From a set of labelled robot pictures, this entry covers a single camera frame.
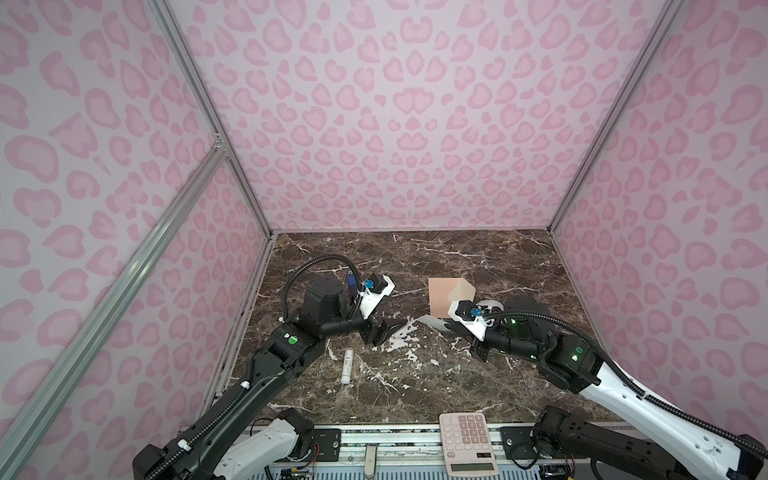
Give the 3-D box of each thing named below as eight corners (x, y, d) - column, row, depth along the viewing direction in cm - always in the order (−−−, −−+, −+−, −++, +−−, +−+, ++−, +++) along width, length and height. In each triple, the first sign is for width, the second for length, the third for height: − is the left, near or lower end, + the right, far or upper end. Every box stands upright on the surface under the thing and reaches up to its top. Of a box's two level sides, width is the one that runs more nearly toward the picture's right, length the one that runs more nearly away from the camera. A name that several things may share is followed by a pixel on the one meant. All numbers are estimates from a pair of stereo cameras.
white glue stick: (341, 384, 85) (340, 382, 83) (345, 350, 91) (344, 347, 89) (351, 384, 85) (350, 381, 83) (354, 350, 91) (353, 347, 89)
